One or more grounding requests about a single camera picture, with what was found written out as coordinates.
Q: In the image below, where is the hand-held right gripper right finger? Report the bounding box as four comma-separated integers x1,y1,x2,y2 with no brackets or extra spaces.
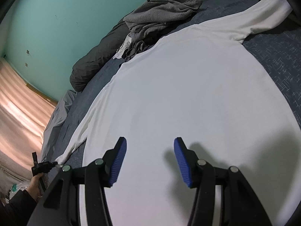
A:
173,137,274,226

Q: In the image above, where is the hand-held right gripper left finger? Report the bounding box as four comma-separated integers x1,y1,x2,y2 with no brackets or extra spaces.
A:
27,137,127,226

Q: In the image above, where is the white long-sleeve shirt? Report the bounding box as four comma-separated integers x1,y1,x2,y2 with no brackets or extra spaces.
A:
55,0,301,226

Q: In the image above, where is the person's left hand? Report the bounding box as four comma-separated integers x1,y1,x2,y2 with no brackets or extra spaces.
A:
27,173,45,202

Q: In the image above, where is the clear plastic bag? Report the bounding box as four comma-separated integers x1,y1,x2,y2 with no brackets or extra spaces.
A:
9,181,31,198

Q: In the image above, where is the light grey blanket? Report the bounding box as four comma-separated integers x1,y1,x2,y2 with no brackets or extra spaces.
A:
41,89,77,163

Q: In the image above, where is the dark grey rolled duvet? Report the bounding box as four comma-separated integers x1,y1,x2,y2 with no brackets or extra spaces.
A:
70,0,236,92

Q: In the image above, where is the white garment with black trim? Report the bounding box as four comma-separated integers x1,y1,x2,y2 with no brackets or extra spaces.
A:
113,34,132,60

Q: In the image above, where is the bed with blue sheet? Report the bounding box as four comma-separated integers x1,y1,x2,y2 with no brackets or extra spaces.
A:
41,0,301,193

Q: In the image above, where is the crumpled grey sweatshirt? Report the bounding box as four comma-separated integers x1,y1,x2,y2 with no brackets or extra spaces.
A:
123,0,203,43

